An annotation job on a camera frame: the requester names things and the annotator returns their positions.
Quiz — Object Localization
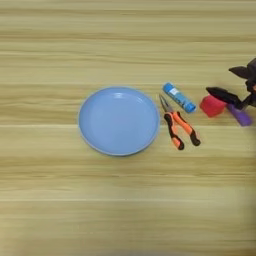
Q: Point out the orange black needle-nose pliers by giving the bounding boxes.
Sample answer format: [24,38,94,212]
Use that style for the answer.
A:
[158,93,202,151]

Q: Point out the red cube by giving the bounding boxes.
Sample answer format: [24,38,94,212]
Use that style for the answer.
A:
[199,94,229,119]

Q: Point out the blue glue stick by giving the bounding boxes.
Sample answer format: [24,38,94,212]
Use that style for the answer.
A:
[162,81,197,115]

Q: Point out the light blue round plate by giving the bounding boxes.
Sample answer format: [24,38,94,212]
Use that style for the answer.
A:
[77,86,161,157]

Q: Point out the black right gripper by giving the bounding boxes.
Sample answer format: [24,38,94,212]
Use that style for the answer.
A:
[205,57,256,111]

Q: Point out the purple rectangular block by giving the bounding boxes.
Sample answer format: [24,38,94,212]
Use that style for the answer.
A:
[227,103,254,128]

